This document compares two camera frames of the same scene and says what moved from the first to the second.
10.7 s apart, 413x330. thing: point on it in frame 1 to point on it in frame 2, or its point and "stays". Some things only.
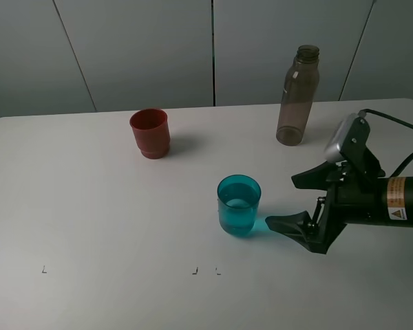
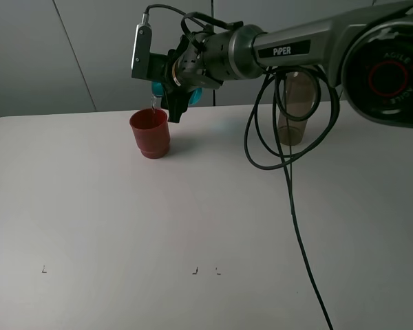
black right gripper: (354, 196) to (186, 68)
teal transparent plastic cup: (238, 199) to (157, 90)
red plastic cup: (151, 129) stays
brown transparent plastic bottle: (298, 96) stays
